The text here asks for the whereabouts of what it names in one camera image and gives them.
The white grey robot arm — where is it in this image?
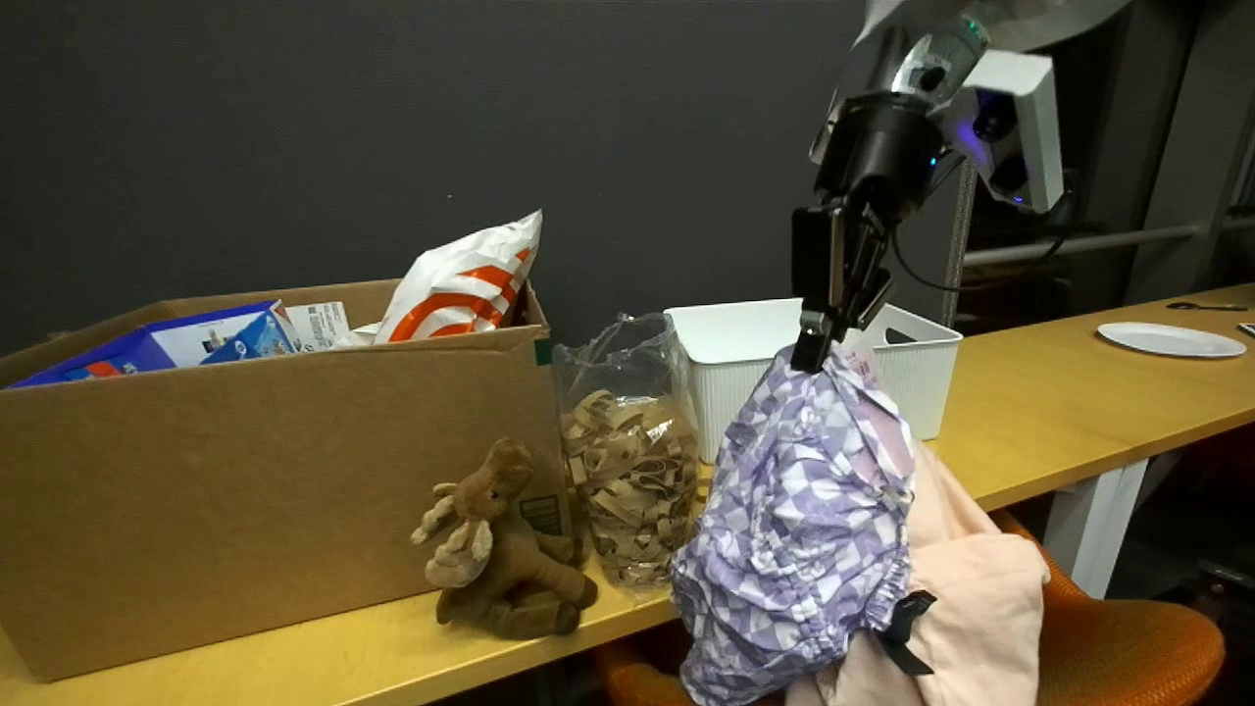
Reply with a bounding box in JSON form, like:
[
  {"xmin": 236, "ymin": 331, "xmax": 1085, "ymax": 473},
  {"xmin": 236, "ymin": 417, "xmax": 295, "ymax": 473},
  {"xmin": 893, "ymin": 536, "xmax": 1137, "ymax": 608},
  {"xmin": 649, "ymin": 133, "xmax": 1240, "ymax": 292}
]
[{"xmin": 791, "ymin": 0, "xmax": 1129, "ymax": 373}]

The large cardboard box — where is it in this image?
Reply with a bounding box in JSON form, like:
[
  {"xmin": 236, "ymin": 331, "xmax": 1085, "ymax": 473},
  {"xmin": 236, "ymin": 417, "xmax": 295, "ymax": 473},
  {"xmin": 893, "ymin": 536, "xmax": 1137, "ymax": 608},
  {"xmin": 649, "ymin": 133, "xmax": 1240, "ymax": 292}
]
[{"xmin": 0, "ymin": 297, "xmax": 571, "ymax": 681}]

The orange fabric chair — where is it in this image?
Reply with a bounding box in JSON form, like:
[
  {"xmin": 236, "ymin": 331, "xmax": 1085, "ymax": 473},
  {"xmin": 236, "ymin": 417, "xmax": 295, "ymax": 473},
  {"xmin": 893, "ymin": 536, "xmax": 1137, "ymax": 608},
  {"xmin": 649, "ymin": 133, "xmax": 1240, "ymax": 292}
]
[{"xmin": 591, "ymin": 562, "xmax": 1229, "ymax": 706}]

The purple white patterned shirt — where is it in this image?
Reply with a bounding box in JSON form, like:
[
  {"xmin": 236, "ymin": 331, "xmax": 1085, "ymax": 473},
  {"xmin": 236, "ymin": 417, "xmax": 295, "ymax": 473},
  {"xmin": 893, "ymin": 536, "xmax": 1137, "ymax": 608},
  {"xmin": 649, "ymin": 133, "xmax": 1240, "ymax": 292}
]
[{"xmin": 669, "ymin": 349, "xmax": 913, "ymax": 706}]

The white plastic basket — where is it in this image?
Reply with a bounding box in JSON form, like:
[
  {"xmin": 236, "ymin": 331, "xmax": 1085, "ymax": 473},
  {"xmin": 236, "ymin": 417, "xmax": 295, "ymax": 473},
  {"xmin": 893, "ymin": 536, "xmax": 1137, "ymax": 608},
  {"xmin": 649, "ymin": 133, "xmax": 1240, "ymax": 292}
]
[{"xmin": 666, "ymin": 297, "xmax": 961, "ymax": 459}]

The light pink shirt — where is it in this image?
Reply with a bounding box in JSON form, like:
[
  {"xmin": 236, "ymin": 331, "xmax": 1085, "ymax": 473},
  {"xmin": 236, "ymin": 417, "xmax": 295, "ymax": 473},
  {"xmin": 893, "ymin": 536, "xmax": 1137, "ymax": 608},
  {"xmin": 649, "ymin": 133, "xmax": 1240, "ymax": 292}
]
[{"xmin": 783, "ymin": 447, "xmax": 1052, "ymax": 706}]

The white round plate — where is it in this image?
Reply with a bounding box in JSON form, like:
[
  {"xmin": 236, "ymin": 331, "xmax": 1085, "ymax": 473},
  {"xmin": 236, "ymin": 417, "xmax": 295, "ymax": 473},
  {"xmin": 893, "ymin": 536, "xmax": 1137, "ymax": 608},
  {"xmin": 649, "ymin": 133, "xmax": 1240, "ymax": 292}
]
[{"xmin": 1098, "ymin": 322, "xmax": 1248, "ymax": 362}]

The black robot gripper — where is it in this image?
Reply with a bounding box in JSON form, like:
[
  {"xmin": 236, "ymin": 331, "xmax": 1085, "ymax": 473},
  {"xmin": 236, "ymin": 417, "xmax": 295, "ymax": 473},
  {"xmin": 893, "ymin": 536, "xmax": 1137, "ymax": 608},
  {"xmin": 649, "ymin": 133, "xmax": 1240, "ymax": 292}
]
[{"xmin": 791, "ymin": 93, "xmax": 946, "ymax": 373}]

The white orange plastic bag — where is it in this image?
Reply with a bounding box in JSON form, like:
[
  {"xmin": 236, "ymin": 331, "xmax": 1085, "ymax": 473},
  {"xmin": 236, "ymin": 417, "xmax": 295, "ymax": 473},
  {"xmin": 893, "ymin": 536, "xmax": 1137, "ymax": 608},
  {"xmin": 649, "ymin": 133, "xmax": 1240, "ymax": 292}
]
[{"xmin": 375, "ymin": 210, "xmax": 545, "ymax": 344}]

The white table leg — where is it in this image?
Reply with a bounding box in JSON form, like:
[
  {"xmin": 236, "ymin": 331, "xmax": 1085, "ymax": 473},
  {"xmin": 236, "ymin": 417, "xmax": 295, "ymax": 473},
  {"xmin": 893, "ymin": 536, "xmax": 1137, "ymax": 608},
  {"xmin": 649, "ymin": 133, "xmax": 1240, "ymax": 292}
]
[{"xmin": 1044, "ymin": 459, "xmax": 1145, "ymax": 595}]

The blue white carton box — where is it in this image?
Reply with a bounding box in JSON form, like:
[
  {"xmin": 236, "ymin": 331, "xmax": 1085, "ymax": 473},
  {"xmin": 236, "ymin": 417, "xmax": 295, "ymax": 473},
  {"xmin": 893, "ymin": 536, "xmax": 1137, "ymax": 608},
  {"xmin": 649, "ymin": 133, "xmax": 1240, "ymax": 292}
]
[{"xmin": 24, "ymin": 297, "xmax": 295, "ymax": 387}]

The brown moose plush toy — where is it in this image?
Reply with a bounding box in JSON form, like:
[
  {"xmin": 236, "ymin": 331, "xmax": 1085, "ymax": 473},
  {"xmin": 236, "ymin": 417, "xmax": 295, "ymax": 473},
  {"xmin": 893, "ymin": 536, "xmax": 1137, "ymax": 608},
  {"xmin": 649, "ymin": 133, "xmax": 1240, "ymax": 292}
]
[{"xmin": 408, "ymin": 441, "xmax": 598, "ymax": 641}]

